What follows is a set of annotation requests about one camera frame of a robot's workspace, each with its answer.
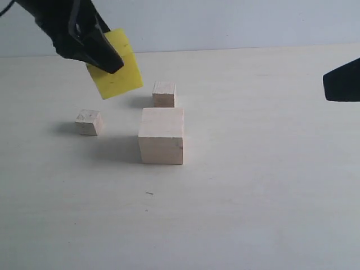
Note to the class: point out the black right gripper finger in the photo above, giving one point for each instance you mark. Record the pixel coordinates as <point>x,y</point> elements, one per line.
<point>342,83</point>

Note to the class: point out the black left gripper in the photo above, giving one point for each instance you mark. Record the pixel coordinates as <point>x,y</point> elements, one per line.
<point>71,26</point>

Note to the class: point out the large plain wooden cube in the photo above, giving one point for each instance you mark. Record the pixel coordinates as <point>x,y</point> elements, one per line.
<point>161,135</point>

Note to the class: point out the small wooden cube back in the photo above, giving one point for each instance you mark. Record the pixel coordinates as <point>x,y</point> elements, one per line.
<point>164,94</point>

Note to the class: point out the yellow wooden cube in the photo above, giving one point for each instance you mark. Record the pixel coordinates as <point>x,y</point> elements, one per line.
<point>126,78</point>

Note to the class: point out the small wooden cube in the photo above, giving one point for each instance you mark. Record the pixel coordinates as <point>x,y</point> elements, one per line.
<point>164,94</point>
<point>89,123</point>

